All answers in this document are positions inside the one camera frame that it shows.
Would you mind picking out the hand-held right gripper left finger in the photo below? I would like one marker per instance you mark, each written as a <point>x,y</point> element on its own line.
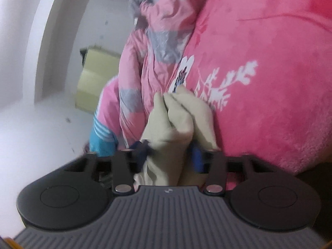
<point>141,154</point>

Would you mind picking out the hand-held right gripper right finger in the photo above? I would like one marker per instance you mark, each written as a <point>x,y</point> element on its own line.
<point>197,159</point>

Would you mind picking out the blue pillow with white stripes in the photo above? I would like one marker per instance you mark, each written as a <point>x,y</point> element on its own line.
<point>102,137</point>

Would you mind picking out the dark cloth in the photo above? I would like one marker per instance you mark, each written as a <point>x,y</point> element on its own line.
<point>83,54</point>

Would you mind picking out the pink grey floral duvet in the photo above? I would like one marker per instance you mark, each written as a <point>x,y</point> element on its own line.
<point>155,64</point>

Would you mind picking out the beige jacket with black trim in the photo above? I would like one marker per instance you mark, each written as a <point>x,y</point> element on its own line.
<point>176,132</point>

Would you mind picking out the yellow-green cabinet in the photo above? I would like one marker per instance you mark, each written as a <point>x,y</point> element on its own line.
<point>97,77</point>

